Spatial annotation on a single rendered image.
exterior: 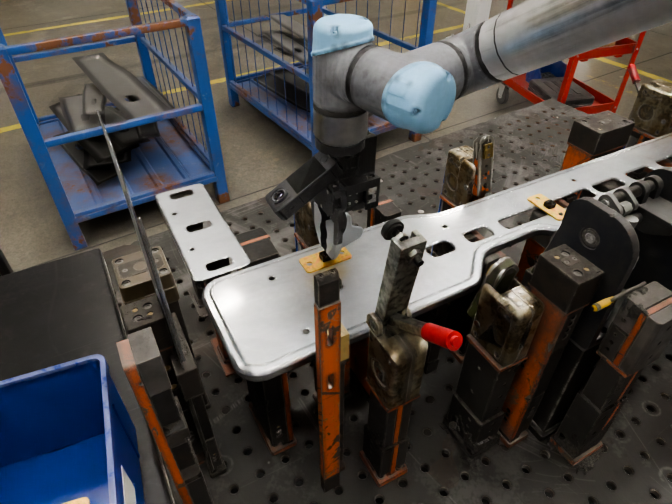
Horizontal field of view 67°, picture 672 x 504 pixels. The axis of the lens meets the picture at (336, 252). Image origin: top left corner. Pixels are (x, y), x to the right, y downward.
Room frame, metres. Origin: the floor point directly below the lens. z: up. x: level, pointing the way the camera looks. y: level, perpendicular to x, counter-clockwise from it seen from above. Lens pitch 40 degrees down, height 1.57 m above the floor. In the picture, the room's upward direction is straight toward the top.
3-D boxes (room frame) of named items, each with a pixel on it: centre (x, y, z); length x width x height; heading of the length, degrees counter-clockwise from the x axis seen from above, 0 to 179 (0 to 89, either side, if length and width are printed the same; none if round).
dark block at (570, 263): (0.51, -0.32, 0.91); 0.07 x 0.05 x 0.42; 28
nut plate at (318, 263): (0.63, 0.02, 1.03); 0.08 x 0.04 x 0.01; 118
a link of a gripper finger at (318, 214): (0.66, 0.00, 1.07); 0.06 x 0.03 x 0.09; 118
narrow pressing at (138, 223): (0.47, 0.23, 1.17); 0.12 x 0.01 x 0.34; 28
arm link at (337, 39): (0.64, -0.01, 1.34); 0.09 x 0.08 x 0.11; 42
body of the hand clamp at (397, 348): (0.44, -0.08, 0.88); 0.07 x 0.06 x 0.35; 28
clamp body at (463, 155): (0.93, -0.28, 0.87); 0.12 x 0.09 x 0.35; 28
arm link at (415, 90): (0.58, -0.09, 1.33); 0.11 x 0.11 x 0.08; 42
